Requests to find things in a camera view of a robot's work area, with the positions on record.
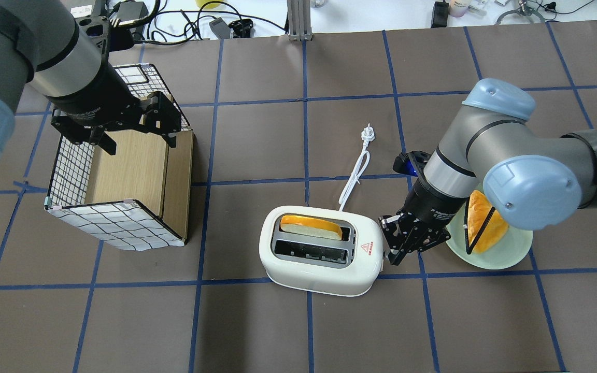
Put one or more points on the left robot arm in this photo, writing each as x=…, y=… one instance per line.
x=42, y=46

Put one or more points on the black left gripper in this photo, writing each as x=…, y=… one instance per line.
x=93, y=97

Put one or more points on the black power adapter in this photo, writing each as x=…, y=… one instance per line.
x=440, y=14

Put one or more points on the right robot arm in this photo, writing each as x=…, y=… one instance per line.
x=532, y=182

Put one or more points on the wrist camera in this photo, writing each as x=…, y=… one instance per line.
x=411, y=163
x=106, y=34

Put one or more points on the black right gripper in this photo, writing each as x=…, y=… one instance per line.
x=429, y=202

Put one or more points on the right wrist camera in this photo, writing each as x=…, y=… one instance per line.
x=411, y=163

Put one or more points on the grid fabric wooden box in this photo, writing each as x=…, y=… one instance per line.
x=137, y=199

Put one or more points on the aluminium frame post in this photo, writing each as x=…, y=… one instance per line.
x=299, y=22

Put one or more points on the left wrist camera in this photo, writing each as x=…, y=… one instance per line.
x=106, y=34

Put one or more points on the triangular bread on plate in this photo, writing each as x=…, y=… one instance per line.
x=485, y=223

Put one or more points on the white two-slot toaster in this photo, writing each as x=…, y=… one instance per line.
x=346, y=267

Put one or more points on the pale green plate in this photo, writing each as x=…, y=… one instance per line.
x=497, y=246

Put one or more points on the toast slice in toaster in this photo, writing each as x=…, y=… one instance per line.
x=310, y=226

